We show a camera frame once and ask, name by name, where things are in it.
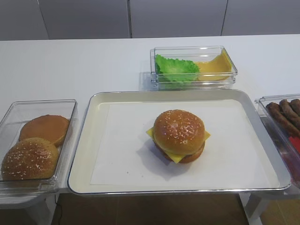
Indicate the brown meat patty left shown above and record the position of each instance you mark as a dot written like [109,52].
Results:
[274,111]

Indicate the clear plastic bun container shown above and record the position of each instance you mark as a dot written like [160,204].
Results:
[18,114]

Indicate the clear plastic patty tomato container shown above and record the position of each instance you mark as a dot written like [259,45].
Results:
[288,153]

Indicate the orange cheese slice in container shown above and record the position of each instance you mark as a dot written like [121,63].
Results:
[215,69]

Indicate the white parchment paper sheet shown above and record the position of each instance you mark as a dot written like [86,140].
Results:
[233,157]

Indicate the red tomato slice back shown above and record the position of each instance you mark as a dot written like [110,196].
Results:
[295,141]

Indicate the brown meat patty right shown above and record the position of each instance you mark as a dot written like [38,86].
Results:
[295,104]

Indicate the yellow cheese slice on burger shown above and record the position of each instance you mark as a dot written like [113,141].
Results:
[149,132]

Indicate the sesame bun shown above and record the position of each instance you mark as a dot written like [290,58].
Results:
[179,132]
[31,158]

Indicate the brown meat patty middle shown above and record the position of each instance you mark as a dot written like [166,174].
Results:
[290,113]

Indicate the brown meat patty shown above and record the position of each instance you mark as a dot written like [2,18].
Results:
[290,113]
[274,111]
[295,104]

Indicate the green lettuce leaf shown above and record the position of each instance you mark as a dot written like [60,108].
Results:
[176,70]

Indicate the clear plastic lettuce cheese container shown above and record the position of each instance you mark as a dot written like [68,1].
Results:
[195,54]

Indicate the white metal baking tray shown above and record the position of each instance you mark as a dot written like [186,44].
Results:
[94,127]

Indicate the brown bottom bun on tray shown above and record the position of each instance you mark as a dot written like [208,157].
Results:
[182,159]

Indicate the plain orange bun bottom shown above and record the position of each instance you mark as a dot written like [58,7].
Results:
[49,127]

